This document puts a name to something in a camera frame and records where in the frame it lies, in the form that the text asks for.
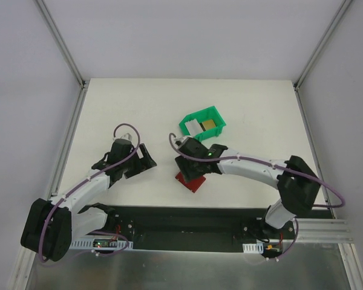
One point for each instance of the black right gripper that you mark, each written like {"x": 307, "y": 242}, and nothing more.
{"x": 187, "y": 168}

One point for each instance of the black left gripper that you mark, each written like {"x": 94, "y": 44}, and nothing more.
{"x": 138, "y": 164}

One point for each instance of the red leather card holder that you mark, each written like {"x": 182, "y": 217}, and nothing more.
{"x": 193, "y": 185}

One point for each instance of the green plastic bin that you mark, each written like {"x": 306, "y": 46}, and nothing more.
{"x": 202, "y": 115}

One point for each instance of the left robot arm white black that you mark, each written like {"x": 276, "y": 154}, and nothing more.
{"x": 53, "y": 224}

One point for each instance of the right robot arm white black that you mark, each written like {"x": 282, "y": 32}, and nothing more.
{"x": 295, "y": 181}

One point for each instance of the gold card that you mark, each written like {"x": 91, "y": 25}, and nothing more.
{"x": 208, "y": 125}

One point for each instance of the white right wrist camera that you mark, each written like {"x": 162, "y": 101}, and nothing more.
{"x": 180, "y": 141}

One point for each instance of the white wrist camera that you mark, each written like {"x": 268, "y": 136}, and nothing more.
{"x": 126, "y": 137}
{"x": 180, "y": 141}

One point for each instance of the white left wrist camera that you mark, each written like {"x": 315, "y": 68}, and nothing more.
{"x": 126, "y": 137}

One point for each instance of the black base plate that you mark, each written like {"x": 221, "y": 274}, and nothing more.
{"x": 222, "y": 230}

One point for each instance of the left aluminium frame post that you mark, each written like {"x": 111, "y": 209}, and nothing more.
{"x": 60, "y": 42}

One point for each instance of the aluminium frame post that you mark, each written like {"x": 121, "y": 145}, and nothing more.
{"x": 60, "y": 42}
{"x": 323, "y": 42}

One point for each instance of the left white cable duct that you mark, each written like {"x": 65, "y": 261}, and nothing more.
{"x": 89, "y": 243}

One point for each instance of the white cable duct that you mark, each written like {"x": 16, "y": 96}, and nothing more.
{"x": 89, "y": 243}
{"x": 253, "y": 248}

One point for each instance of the right white cable duct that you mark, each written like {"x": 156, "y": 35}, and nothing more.
{"x": 253, "y": 248}

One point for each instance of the right aluminium frame post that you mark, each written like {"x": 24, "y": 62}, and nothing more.
{"x": 323, "y": 42}

